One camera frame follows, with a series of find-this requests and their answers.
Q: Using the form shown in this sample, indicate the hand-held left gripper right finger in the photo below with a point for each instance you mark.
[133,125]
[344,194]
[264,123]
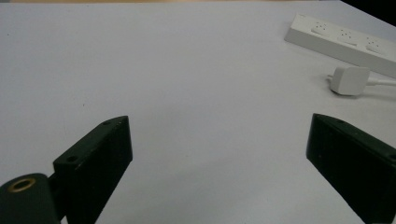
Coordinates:
[355,165]

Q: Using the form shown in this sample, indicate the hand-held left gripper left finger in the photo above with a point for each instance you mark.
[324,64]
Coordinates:
[93,168]

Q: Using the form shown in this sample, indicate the white plug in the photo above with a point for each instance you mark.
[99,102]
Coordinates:
[349,81]

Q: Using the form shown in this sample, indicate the white power strip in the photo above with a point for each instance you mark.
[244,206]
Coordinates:
[342,43]

